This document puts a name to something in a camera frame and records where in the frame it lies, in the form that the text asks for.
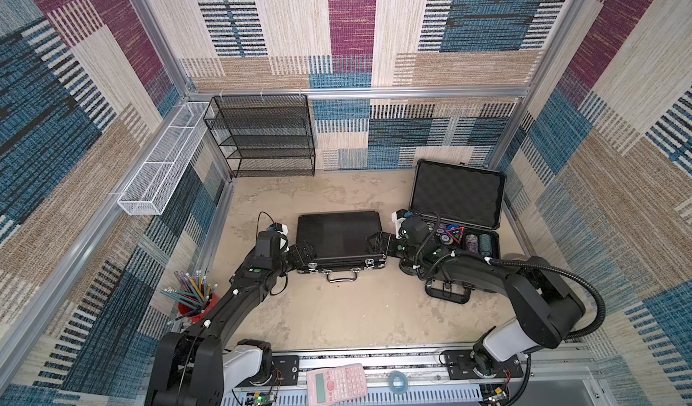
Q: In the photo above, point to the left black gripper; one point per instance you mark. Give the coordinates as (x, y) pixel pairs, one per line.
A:
(309, 257)

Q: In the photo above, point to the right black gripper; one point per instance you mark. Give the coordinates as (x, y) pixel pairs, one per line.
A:
(389, 244)

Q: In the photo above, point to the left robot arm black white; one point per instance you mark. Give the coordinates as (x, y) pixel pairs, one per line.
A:
(192, 367)

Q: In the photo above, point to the black poker case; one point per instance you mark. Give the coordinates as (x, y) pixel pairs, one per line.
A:
(340, 241)

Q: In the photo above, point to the poker chips in case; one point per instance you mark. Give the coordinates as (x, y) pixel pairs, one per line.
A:
(482, 242)

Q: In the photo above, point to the grey poker case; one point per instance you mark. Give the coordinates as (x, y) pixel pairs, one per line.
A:
(453, 194)

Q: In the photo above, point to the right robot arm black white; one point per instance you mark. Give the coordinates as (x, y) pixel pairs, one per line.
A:
(550, 304)

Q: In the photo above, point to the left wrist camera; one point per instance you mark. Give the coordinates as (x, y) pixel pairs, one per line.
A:
(282, 229)

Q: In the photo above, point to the black wire mesh shelf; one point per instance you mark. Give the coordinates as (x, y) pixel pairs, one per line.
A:
(263, 136)

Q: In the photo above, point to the white wire mesh basket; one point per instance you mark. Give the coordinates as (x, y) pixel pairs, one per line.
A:
(150, 190)

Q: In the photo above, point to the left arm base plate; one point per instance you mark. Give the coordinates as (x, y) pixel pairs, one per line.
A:
(284, 370)

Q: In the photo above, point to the red pencil cup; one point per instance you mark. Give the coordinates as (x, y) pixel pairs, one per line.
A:
(194, 297)

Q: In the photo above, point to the grey yellow tape roll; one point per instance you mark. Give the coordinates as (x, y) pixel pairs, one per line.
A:
(516, 257)

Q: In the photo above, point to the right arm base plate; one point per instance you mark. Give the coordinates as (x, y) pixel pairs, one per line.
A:
(467, 364)

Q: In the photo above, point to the pink calculator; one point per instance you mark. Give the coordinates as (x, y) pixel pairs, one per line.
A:
(329, 386)

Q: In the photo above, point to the blue tape roll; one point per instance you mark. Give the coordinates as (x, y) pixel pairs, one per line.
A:
(397, 383)

